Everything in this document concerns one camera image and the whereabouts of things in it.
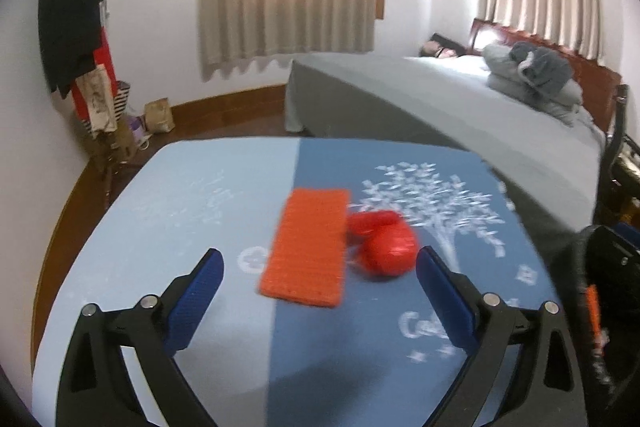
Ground large orange foam net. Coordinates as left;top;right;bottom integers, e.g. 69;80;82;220
586;285;603;349

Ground blue printed table cloth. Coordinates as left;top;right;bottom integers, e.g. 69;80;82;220
32;138;555;426

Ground small orange foam net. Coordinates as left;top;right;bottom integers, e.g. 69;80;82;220
258;187;350;308

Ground black metal chair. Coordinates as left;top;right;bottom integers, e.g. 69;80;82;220
592;84;639;228

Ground brown paper bag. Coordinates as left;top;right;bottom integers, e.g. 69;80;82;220
143;98;175;134

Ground striped basket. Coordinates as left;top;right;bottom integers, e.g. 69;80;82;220
114;80;131;120

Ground beige tote bag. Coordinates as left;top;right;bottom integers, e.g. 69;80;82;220
75;64;117;138

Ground red wooden headboard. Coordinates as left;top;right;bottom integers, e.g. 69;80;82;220
468;18;622;131

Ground grey folded pillows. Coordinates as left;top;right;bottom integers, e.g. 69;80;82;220
482;41;585;127

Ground dark grey folded blanket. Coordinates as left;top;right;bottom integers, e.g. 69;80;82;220
509;41;574;98

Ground red hanging bag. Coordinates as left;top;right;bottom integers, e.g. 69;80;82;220
72;27;117;134

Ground dark bag beside bed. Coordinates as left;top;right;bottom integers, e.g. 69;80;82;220
419;32;468;58

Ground black coat on rack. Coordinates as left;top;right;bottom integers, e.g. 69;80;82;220
38;0;104;98

